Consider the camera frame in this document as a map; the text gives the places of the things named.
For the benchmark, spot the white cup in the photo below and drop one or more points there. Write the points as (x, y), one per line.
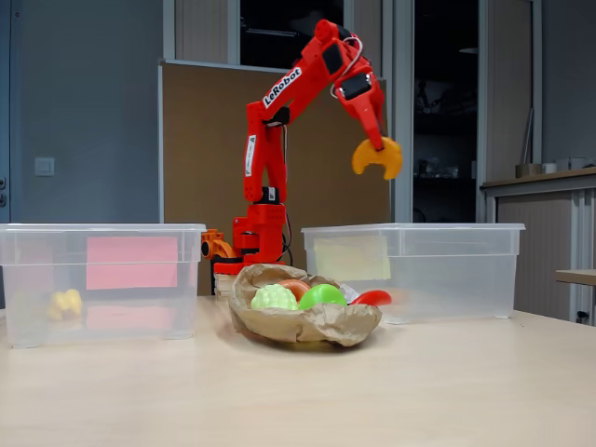
(549, 167)

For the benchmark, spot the yellow-green paper label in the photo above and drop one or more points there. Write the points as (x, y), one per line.
(351, 258)

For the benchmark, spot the white light switch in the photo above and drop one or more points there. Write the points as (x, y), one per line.
(44, 166)

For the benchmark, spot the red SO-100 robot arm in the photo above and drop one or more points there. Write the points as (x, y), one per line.
(261, 116)

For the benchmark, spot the red toy chili pepper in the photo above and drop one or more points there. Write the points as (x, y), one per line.
(372, 298)

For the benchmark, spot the orange printed plastic part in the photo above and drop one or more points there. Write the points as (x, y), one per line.
(214, 244)

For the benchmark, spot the orange toy croissant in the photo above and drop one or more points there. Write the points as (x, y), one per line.
(368, 160)

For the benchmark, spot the crumpled brown paper bag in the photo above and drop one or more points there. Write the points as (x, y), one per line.
(302, 326)

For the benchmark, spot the grey shutter cabinet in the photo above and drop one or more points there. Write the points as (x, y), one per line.
(535, 242)

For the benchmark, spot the clear plastic bin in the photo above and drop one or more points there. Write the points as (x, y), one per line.
(139, 316)
(456, 279)

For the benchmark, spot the yellow toy banana bunch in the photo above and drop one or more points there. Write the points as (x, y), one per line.
(65, 303)

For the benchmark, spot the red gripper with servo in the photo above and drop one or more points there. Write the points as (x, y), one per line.
(362, 106)

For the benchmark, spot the green toy apple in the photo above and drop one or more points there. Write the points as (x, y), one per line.
(323, 298)

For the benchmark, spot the pink paper label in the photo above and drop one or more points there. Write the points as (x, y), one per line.
(132, 263)

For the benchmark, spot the clear crumpled plastic wrap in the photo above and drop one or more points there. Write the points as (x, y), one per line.
(349, 292)

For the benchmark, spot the small wooden side table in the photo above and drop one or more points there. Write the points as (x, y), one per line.
(577, 276)

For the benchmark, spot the brown toy donut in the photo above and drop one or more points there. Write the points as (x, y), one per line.
(295, 285)

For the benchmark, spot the light green toy grapes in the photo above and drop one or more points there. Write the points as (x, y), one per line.
(274, 298)

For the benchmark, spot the brown pin board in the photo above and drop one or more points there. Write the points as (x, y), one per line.
(200, 163)

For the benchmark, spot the wooden base block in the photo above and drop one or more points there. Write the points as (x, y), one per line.
(223, 284)

